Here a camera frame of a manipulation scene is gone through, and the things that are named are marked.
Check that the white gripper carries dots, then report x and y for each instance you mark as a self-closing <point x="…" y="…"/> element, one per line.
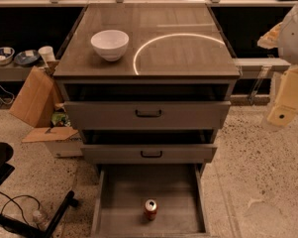
<point x="294" y="42"/>

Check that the red coke can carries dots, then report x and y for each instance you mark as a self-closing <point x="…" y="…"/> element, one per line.
<point x="150" y="209"/>

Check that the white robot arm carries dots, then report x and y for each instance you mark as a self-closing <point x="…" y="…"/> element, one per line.
<point x="284" y="37"/>

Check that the grey drawer cabinet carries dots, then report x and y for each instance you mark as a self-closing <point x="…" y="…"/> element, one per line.
<point x="175" y="53"/>

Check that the grey top drawer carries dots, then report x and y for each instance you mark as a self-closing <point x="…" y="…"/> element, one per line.
<point x="152" y="115"/>

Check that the grey drawer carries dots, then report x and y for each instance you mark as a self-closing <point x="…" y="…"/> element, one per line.
<point x="124" y="190"/>
<point x="149" y="154"/>
<point x="152" y="115"/>

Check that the grey bottom drawer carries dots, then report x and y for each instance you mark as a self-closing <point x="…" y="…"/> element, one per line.
<point x="124" y="190"/>

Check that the grey middle drawer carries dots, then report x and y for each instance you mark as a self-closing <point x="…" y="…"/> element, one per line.
<point x="149" y="154"/>

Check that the white ceramic bowl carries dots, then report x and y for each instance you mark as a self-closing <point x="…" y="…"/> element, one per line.
<point x="110" y="45"/>

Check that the green snack bag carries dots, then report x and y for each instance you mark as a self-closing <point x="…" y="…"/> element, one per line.
<point x="59" y="119"/>

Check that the white paper cup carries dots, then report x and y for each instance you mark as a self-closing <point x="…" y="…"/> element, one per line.
<point x="46" y="53"/>

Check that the open cardboard box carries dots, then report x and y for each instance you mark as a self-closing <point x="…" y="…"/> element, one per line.
<point x="35" y="104"/>

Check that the blue patterned bowl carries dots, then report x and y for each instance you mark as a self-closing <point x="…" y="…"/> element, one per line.
<point x="6" y="55"/>

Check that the clear plastic bottle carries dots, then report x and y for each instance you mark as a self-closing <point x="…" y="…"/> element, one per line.
<point x="41" y="219"/>

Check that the grey wall shelf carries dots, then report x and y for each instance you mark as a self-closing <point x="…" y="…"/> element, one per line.
<point x="16" y="70"/>

